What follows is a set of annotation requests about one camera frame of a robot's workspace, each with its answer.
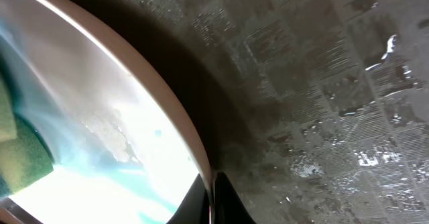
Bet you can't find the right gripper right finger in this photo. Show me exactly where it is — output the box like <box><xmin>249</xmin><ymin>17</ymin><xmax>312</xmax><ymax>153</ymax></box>
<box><xmin>214</xmin><ymin>172</ymin><xmax>255</xmax><ymax>224</ymax></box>

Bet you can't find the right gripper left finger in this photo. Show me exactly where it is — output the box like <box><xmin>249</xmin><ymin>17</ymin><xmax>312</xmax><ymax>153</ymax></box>
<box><xmin>167</xmin><ymin>175</ymin><xmax>210</xmax><ymax>224</ymax></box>

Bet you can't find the white plate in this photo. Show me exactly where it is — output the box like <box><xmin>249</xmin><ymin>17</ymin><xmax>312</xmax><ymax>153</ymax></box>
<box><xmin>1</xmin><ymin>0</ymin><xmax>211</xmax><ymax>223</ymax></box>

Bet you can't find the green yellow sponge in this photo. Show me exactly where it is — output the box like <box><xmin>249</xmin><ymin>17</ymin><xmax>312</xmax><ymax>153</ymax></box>
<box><xmin>1</xmin><ymin>79</ymin><xmax>54</xmax><ymax>199</ymax></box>

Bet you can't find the brown serving tray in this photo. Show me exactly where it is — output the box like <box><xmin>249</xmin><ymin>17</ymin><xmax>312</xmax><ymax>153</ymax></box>
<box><xmin>71</xmin><ymin>0</ymin><xmax>428</xmax><ymax>223</ymax></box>

